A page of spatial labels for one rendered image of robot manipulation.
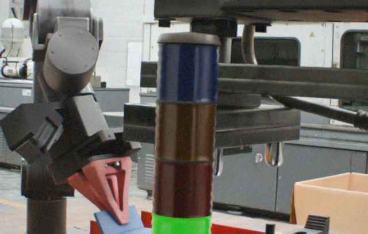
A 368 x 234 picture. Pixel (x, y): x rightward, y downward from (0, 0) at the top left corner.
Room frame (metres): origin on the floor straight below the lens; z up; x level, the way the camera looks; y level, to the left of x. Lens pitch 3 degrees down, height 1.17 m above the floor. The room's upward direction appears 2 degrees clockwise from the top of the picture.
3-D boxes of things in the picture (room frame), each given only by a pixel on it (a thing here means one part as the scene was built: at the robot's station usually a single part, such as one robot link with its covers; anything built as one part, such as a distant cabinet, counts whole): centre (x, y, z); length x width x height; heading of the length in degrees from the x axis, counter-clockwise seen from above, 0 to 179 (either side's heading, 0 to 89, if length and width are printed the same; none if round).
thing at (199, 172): (0.46, 0.00, 1.10); 0.04 x 0.04 x 0.03
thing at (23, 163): (1.11, 0.20, 1.00); 0.09 x 0.06 x 0.06; 105
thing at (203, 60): (0.46, 0.00, 1.17); 0.04 x 0.04 x 0.03
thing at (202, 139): (0.46, 0.00, 1.14); 0.04 x 0.04 x 0.03
